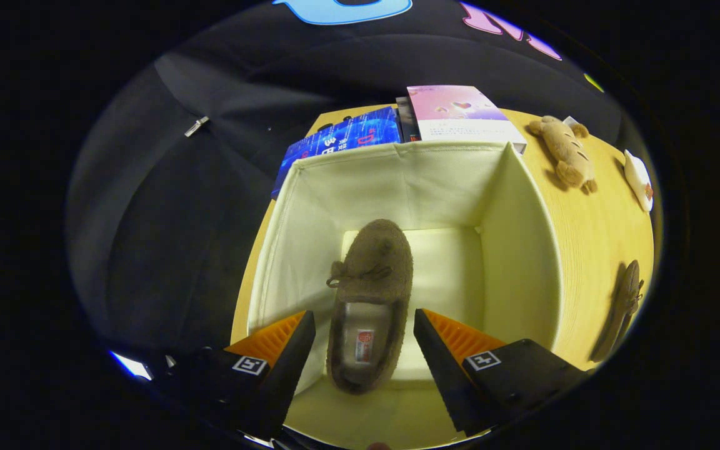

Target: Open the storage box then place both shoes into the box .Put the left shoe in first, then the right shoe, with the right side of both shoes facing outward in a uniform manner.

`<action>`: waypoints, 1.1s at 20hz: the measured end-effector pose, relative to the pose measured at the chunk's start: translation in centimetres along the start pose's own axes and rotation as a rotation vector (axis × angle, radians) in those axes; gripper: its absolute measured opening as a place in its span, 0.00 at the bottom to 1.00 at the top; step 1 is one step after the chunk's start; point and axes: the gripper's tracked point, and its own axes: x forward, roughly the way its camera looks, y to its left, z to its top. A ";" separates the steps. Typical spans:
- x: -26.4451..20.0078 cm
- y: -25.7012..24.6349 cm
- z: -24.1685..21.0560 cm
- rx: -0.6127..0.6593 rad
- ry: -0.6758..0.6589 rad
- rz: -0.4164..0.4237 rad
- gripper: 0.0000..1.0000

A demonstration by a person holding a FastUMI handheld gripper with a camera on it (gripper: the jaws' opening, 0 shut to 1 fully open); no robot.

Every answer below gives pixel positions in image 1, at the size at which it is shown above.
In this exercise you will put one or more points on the dark cover book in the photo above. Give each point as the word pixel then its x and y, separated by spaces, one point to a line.
pixel 407 119

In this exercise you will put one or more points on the brown fuzzy slipper shoe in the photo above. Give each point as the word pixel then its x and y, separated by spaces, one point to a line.
pixel 622 306
pixel 375 256

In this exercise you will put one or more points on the pink cover book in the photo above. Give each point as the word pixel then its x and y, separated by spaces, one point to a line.
pixel 460 112

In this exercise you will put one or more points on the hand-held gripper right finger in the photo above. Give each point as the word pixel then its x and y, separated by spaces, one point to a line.
pixel 447 387

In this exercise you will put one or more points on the brown plush toy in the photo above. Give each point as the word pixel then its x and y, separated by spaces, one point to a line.
pixel 566 153

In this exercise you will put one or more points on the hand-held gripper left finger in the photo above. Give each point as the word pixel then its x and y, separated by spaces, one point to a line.
pixel 285 387

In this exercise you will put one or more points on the silver clip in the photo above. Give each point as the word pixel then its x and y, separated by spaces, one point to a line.
pixel 196 126

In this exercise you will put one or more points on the cream fabric storage box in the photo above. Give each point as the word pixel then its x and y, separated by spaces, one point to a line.
pixel 310 219

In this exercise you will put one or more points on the white plush toy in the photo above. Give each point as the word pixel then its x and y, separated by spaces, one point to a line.
pixel 640 178

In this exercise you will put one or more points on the blue cover book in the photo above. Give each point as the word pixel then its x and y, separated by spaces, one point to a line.
pixel 347 134

